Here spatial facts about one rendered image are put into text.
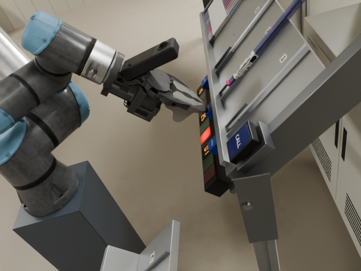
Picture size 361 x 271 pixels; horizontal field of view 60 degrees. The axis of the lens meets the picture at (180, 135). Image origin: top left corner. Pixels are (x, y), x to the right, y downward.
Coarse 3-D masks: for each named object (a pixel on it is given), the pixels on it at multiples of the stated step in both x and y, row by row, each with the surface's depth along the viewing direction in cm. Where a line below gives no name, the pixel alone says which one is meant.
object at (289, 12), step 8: (296, 0) 51; (304, 0) 51; (288, 8) 52; (296, 8) 52; (280, 16) 54; (288, 16) 52; (280, 24) 53; (272, 32) 54; (264, 40) 55; (256, 48) 57; (264, 48) 56; (232, 80) 61
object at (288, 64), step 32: (256, 0) 69; (224, 32) 79; (256, 32) 62; (288, 32) 51; (224, 64) 70; (256, 64) 57; (288, 64) 48; (320, 64) 41; (224, 96) 62; (256, 96) 52; (288, 96) 44
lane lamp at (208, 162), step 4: (208, 156) 61; (212, 156) 60; (204, 160) 62; (208, 160) 60; (212, 160) 59; (204, 164) 61; (208, 164) 60; (212, 164) 58; (204, 168) 61; (204, 172) 60
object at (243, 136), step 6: (246, 126) 42; (240, 132) 43; (246, 132) 42; (234, 138) 44; (240, 138) 43; (246, 138) 41; (228, 144) 45; (234, 144) 43; (240, 144) 42; (234, 150) 43
